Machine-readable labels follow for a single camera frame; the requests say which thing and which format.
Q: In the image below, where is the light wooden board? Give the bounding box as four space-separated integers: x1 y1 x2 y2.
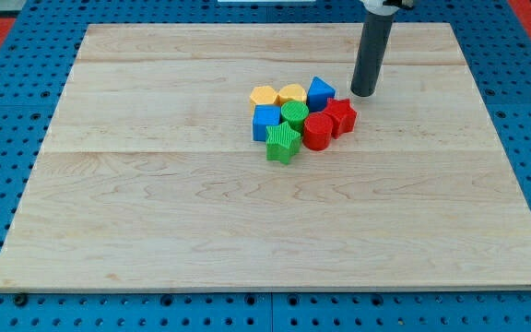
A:
0 23 531 293

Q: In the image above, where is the green star block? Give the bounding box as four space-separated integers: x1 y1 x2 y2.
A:
265 122 301 164

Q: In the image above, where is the blue cube block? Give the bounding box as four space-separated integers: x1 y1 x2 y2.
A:
252 104 281 141

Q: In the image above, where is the green cylinder block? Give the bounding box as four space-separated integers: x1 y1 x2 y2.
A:
281 101 310 134

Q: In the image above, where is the red cylinder block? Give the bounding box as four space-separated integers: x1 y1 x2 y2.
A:
303 113 333 151

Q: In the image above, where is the yellow hexagon block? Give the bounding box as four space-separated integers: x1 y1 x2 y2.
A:
249 86 279 114

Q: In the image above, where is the yellow half-round block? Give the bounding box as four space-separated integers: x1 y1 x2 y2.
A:
278 83 307 106

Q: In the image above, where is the red star block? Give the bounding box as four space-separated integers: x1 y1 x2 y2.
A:
323 98 358 139

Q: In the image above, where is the blue triangle block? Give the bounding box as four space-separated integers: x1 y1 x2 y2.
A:
307 77 336 113

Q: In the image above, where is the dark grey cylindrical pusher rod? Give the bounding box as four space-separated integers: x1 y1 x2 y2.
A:
350 12 395 97

